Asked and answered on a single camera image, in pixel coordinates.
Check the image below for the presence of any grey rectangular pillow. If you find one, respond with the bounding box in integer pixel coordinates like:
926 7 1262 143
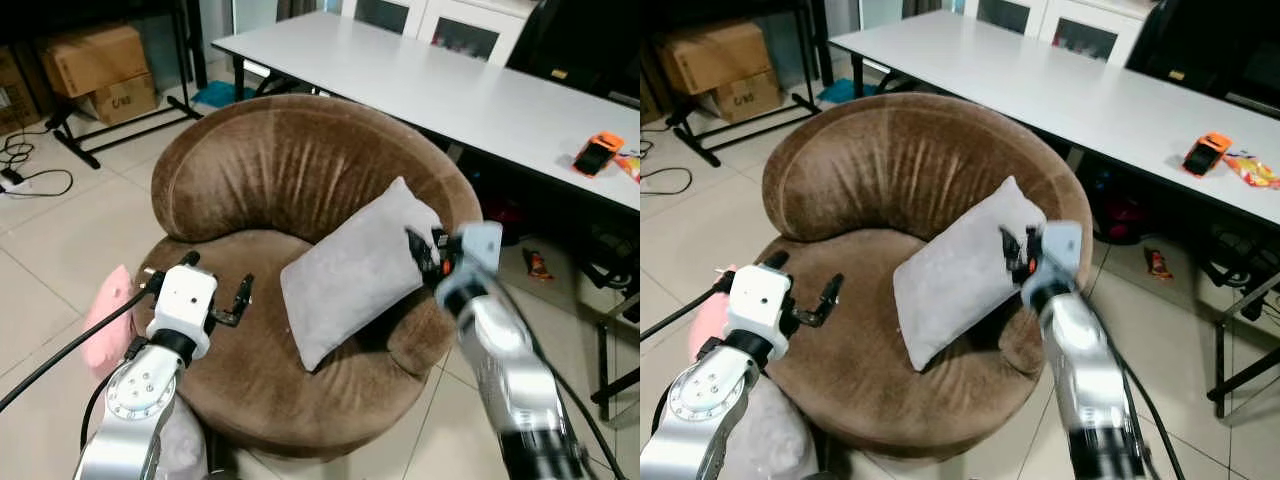
279 176 445 373
892 175 1049 373

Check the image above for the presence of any pink pillow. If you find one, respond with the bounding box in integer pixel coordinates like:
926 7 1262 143
79 264 138 380
687 264 738 363

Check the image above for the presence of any brown round velvet sofa chair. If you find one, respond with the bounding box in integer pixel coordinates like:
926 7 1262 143
745 92 1095 462
133 94 485 462

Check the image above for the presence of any dark red bag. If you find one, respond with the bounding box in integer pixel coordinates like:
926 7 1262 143
1094 188 1153 247
478 193 523 247

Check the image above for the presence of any light grey fabric cushion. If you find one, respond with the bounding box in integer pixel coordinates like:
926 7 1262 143
733 374 823 480
158 398 208 480

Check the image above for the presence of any black metal rack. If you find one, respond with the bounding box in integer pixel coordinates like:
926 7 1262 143
664 0 837 168
44 0 208 170

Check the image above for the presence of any long white table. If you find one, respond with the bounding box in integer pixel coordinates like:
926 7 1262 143
827 7 1280 228
211 9 641 213

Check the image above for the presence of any small printed cardboard box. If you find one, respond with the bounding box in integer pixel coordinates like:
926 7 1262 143
79 73 160 127
704 69 784 124

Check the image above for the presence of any orange and black handheld device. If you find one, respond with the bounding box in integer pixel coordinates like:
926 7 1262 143
572 130 626 179
1181 131 1235 179

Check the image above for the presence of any dark brown cardboard box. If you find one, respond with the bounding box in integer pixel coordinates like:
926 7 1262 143
640 68 663 128
0 44 43 137

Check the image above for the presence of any white cabinet with glass doors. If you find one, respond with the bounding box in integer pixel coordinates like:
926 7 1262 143
339 0 542 68
959 0 1162 68

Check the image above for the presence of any large brown cardboard box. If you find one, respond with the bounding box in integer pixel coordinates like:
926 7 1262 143
39 24 152 99
654 19 774 97

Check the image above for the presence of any black office chair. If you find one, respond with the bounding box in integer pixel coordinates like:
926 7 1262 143
1124 0 1280 123
504 0 641 103

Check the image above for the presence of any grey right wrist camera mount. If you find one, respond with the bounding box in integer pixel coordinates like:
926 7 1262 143
454 221 504 288
1039 221 1085 288

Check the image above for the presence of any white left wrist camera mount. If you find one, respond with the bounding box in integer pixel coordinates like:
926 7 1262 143
149 264 220 347
724 264 794 342

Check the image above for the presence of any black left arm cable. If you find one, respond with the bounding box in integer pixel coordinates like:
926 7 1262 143
0 284 163 414
640 268 733 343

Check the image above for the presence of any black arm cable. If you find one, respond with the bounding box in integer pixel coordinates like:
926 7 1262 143
0 284 163 414
640 268 733 343
1083 288 1188 480
488 280 628 480

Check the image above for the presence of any black floor cable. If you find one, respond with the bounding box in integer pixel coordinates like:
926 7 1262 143
640 140 694 197
0 128 77 200

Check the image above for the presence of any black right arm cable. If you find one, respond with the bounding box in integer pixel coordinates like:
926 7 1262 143
488 280 628 480
1083 288 1188 480

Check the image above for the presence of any black metal frame stand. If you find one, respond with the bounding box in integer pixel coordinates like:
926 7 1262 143
1209 268 1280 420
589 288 641 422

